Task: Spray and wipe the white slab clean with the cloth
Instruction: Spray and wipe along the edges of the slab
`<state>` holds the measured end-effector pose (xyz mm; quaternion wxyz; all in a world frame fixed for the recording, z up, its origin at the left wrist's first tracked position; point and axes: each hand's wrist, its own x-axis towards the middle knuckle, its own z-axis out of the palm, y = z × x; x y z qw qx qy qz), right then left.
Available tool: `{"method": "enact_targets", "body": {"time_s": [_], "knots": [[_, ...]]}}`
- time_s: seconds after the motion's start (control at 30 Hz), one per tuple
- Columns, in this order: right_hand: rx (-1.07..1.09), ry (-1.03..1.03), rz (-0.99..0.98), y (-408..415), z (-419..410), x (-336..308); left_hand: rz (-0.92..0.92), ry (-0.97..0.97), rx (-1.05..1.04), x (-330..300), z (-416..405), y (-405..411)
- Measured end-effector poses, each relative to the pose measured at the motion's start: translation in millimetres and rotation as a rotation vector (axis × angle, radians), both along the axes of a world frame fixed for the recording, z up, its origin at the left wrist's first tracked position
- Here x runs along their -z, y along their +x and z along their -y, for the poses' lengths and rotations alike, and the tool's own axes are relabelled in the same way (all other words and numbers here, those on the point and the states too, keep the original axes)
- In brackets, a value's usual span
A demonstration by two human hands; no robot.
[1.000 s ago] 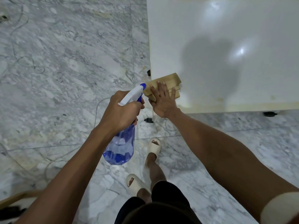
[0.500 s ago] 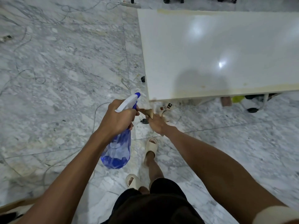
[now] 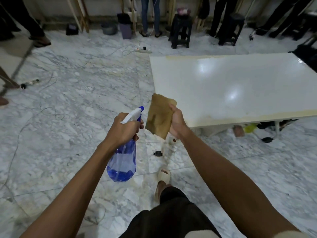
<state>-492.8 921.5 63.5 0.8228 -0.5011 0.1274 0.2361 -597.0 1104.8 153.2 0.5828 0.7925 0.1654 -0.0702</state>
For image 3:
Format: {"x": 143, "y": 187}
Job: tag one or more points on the person's right leg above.
{"x": 161, "y": 189}

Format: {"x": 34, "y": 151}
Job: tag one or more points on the pink plastic bag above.
{"x": 184, "y": 11}

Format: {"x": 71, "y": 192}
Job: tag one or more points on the small black box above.
{"x": 71, "y": 29}

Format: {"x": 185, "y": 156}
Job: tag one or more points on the black hanging bag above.
{"x": 204, "y": 8}

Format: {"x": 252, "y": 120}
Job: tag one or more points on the black plastic stool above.
{"x": 235, "y": 18}
{"x": 307, "y": 24}
{"x": 180, "y": 22}

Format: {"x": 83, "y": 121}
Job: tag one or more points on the yellow plastic bag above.
{"x": 250, "y": 128}

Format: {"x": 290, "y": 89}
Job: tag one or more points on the person's white shirt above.
{"x": 203, "y": 234}

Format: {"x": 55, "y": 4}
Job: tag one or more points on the white power strip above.
{"x": 33, "y": 82}
{"x": 144, "y": 50}

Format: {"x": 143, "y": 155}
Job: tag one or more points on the person's left hand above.
{"x": 123, "y": 133}

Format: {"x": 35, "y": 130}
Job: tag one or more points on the grey round basin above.
{"x": 109, "y": 29}

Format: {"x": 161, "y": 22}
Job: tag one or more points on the black and white plug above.
{"x": 252, "y": 37}

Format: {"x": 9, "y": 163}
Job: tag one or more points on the person's black shorts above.
{"x": 168, "y": 220}

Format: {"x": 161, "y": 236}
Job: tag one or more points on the beige slipper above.
{"x": 164, "y": 175}

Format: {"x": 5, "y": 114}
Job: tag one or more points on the person's right forearm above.
{"x": 235, "y": 190}

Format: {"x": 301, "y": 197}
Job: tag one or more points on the white glossy table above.
{"x": 210, "y": 96}

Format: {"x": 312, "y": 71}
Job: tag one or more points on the purple trash bin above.
{"x": 125, "y": 30}

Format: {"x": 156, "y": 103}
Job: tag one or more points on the person's right hand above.
{"x": 178, "y": 125}

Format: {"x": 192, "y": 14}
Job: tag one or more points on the blue spray bottle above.
{"x": 121, "y": 173}

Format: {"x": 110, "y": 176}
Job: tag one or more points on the brown cleaning cloth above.
{"x": 159, "y": 116}

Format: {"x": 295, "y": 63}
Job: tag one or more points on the person's left forearm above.
{"x": 66, "y": 200}

